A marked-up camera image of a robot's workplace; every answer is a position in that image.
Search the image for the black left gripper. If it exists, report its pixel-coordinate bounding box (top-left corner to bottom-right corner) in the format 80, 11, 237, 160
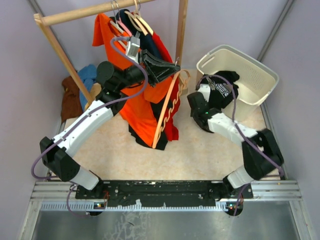
116, 48, 180, 91

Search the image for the red t shirt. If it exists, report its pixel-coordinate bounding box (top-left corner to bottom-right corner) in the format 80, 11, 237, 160
152, 31, 180, 141

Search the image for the beige wooden hanger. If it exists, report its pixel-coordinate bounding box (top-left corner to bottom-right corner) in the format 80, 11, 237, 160
124, 0, 154, 36

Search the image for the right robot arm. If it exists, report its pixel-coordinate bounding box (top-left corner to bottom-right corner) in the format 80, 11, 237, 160
187, 90, 284, 200

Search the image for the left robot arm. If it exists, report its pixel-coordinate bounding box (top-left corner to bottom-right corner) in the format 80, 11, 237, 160
39, 50, 181, 199

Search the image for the navy t shirt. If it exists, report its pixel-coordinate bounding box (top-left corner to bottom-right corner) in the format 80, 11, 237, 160
123, 13, 163, 60

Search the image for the black orange t shirt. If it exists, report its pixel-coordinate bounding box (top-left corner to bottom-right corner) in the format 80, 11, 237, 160
128, 99, 164, 148

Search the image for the white plastic hanger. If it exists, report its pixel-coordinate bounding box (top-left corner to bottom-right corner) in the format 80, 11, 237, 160
110, 0, 131, 37

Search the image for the pink hanger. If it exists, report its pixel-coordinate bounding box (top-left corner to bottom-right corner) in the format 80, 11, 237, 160
116, 9, 132, 37

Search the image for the blue cloth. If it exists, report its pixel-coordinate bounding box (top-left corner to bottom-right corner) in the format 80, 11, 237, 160
78, 64, 102, 111

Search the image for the brown cloth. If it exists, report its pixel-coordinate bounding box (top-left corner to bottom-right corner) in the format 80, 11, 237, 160
60, 76, 83, 123

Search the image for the white laundry basket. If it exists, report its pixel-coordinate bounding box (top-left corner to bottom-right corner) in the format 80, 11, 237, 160
196, 44, 280, 106

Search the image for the wooden clothes rack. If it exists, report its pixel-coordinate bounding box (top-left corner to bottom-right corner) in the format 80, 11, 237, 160
33, 0, 189, 106

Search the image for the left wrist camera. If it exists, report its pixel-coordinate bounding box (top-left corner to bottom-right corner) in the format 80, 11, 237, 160
125, 36, 140, 62

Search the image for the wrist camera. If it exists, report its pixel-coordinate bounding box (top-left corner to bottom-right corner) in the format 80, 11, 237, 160
125, 36, 140, 62
208, 80, 231, 97

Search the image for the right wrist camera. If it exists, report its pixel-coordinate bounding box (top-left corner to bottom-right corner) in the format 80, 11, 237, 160
208, 80, 231, 97

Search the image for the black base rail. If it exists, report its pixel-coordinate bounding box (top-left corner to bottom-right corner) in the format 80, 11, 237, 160
75, 180, 253, 208

